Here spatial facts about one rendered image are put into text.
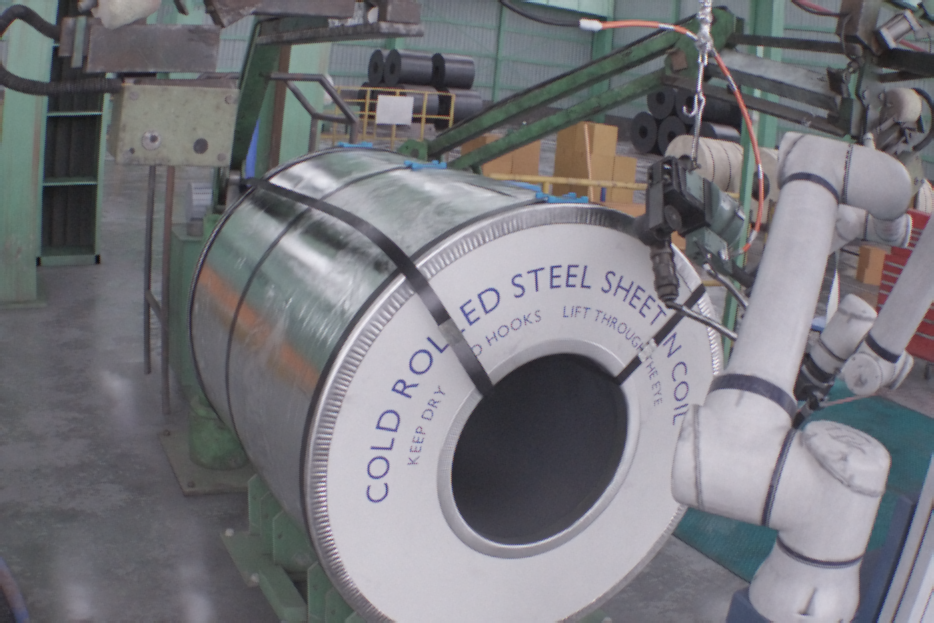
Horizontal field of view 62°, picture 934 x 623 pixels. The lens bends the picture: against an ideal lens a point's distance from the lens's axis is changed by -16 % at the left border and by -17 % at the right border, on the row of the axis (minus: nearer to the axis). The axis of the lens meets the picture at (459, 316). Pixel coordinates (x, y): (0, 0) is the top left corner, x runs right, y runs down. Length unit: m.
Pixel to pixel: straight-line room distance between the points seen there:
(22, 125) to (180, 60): 4.93
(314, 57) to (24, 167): 2.29
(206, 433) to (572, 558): 1.80
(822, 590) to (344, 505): 1.10
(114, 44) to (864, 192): 1.28
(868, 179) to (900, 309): 0.26
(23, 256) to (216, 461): 3.06
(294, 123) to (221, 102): 5.23
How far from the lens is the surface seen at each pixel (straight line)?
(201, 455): 3.74
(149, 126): 1.31
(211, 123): 1.33
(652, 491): 2.47
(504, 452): 2.66
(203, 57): 1.35
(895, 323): 1.70
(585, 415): 2.46
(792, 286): 1.44
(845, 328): 1.88
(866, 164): 1.62
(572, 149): 12.14
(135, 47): 1.34
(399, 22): 1.44
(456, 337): 1.88
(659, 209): 1.99
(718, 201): 2.10
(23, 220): 6.31
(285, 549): 2.97
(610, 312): 2.15
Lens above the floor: 1.60
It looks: 14 degrees down
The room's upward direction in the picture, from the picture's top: 6 degrees clockwise
